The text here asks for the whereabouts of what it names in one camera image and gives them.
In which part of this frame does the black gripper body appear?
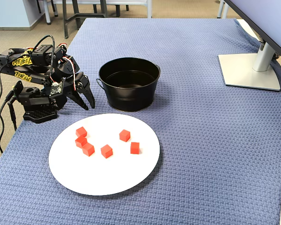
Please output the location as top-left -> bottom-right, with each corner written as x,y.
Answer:
57,55 -> 80,91

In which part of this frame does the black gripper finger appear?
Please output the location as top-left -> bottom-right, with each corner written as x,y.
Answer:
75,75 -> 96,109
67,90 -> 89,111

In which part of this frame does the red cube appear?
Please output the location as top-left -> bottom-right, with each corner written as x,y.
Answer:
74,136 -> 88,149
75,126 -> 88,138
119,129 -> 131,143
100,144 -> 113,159
130,142 -> 141,155
81,142 -> 96,157

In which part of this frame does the white round plate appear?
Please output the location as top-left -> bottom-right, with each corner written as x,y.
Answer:
48,113 -> 161,196

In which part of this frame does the black metal bucket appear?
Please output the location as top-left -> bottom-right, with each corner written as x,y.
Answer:
96,57 -> 162,112

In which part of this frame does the light blue cabinet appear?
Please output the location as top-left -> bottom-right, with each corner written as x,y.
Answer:
0,0 -> 46,31

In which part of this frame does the blue woven cloth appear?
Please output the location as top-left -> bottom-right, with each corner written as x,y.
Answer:
0,17 -> 281,225

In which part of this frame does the monitor with silver stand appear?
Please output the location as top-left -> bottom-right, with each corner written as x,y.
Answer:
218,0 -> 281,91

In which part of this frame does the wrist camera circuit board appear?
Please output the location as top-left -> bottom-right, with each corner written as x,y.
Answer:
48,78 -> 66,98

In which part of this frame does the black camera cable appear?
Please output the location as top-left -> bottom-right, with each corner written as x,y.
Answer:
31,34 -> 56,83

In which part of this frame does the dark grey table frame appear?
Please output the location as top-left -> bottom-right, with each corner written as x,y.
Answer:
62,0 -> 108,39

